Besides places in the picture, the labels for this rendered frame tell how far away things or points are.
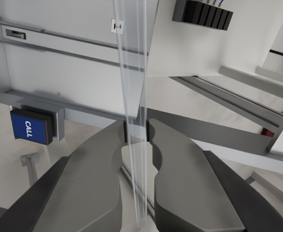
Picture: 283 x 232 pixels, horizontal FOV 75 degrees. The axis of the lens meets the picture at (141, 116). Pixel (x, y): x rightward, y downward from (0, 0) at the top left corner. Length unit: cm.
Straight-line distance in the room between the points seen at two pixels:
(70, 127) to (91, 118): 100
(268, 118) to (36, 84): 49
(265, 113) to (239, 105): 7
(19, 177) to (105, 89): 124
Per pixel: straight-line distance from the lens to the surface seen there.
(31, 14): 28
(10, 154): 132
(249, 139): 31
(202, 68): 68
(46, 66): 28
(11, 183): 147
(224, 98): 60
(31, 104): 29
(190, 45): 61
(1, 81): 32
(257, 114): 56
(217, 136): 28
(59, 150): 63
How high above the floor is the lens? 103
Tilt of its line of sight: 45 degrees down
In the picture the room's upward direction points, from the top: 132 degrees clockwise
